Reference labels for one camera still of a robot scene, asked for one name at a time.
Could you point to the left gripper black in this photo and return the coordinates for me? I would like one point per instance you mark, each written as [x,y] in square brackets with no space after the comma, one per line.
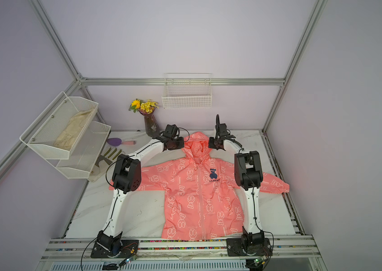
[180,139]

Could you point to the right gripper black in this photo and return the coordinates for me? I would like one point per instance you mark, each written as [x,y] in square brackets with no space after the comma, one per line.
[212,143]

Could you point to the pink hooded jacket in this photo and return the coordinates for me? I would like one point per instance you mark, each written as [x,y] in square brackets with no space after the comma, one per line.
[201,197]

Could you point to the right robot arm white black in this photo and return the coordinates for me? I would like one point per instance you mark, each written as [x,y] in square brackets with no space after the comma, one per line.
[248,176]

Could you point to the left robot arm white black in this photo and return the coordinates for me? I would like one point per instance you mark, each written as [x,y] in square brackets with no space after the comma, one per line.
[125,179]

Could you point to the dark glass vase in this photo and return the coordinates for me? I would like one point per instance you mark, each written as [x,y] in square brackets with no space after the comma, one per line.
[151,125]

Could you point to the yellow flower bouquet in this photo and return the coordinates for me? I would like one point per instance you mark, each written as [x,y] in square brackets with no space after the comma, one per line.
[144,107]

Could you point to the purple pink hairbrush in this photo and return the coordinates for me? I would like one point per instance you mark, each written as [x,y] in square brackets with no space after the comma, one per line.
[115,142]

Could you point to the beige green work glove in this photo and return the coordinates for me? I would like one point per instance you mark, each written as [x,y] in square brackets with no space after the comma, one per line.
[103,162]

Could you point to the white mesh lower shelf bin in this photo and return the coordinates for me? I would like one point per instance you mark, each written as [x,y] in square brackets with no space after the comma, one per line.
[82,160]

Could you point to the white mesh shelf bin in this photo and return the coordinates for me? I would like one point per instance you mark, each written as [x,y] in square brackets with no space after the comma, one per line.
[82,160]
[42,133]

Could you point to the beige cloth in bin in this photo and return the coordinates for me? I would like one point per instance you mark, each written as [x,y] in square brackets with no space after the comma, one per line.
[68,137]

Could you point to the white mesh upper shelf bin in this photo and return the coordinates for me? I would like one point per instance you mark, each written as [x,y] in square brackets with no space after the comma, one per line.
[42,133]

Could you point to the white wire wall basket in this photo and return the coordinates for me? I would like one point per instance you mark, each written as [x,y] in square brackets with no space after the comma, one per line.
[187,91]

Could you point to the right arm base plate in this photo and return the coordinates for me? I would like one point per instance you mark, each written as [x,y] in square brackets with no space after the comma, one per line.
[239,247]

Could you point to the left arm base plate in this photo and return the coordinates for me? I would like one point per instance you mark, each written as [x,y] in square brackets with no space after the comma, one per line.
[122,250]

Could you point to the aluminium rail front frame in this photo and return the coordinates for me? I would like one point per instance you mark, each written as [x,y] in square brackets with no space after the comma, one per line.
[85,249]

